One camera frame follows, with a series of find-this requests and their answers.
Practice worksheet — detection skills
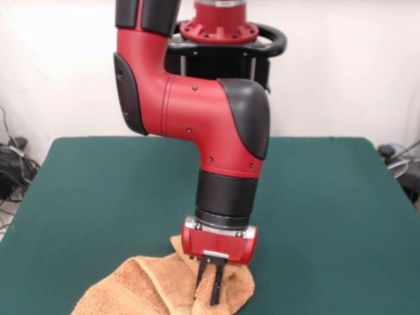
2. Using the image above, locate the black stand base with caster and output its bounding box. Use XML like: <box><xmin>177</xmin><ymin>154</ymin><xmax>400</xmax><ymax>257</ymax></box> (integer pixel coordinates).
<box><xmin>377</xmin><ymin>144</ymin><xmax>420</xmax><ymax>211</ymax></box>

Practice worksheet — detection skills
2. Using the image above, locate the black floor cable tangle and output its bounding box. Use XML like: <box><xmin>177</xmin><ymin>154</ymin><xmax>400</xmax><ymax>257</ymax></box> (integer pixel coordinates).
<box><xmin>0</xmin><ymin>104</ymin><xmax>42</xmax><ymax>230</ymax></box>

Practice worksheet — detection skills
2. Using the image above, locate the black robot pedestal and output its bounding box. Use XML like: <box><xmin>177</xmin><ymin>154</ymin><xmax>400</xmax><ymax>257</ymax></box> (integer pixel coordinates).
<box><xmin>165</xmin><ymin>20</ymin><xmax>288</xmax><ymax>95</ymax></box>

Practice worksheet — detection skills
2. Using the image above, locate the orange terry towel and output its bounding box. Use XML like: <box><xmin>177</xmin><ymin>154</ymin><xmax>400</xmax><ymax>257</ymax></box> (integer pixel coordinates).
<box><xmin>70</xmin><ymin>234</ymin><xmax>256</xmax><ymax>315</ymax></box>

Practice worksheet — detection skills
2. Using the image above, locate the dark green table cloth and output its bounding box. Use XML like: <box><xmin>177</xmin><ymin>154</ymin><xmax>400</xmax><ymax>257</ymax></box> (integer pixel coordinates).
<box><xmin>0</xmin><ymin>136</ymin><xmax>420</xmax><ymax>315</ymax></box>

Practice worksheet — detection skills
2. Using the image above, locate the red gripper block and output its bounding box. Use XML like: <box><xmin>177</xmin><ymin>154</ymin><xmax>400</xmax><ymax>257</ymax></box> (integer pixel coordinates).
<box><xmin>181</xmin><ymin>225</ymin><xmax>259</xmax><ymax>307</ymax></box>

